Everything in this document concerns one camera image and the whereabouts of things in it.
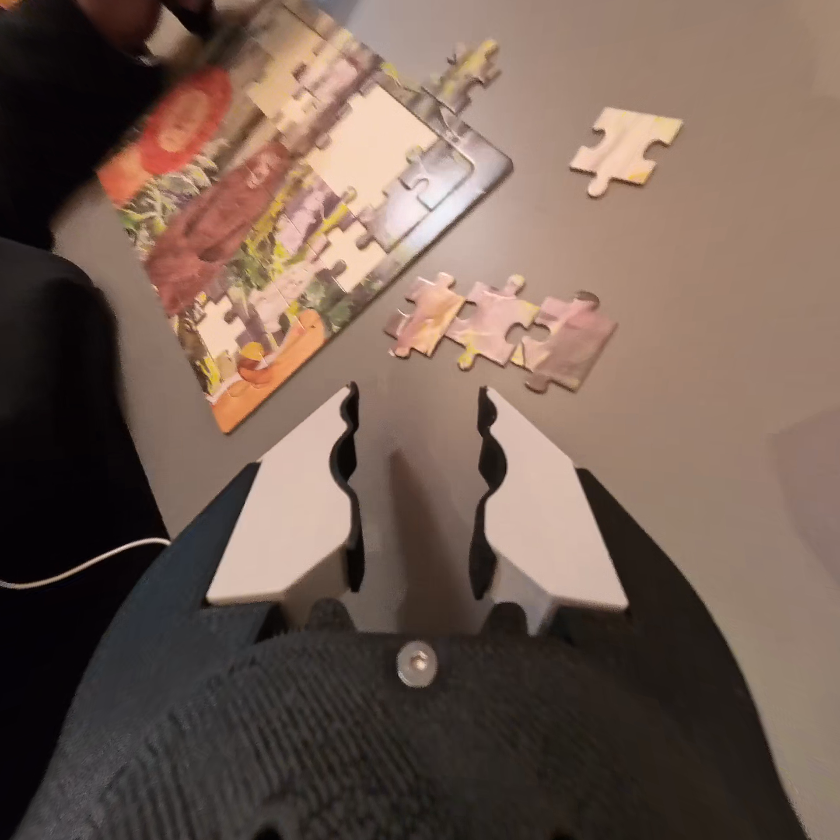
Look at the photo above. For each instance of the yellow grey jigsaw piece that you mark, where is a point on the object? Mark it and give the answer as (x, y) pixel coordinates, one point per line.
(466, 72)

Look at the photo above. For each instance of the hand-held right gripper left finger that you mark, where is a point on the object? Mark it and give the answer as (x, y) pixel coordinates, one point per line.
(289, 512)

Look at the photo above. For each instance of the animal jigsaw puzzle board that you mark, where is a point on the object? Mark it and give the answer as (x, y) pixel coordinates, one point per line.
(216, 216)

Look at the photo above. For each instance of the white jigsaw piece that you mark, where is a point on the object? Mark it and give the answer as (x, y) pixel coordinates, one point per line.
(623, 148)

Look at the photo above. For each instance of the pink jigsaw piece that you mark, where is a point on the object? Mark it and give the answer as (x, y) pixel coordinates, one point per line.
(495, 321)
(423, 318)

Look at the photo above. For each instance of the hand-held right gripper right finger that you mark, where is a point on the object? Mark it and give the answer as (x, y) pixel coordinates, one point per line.
(551, 525)

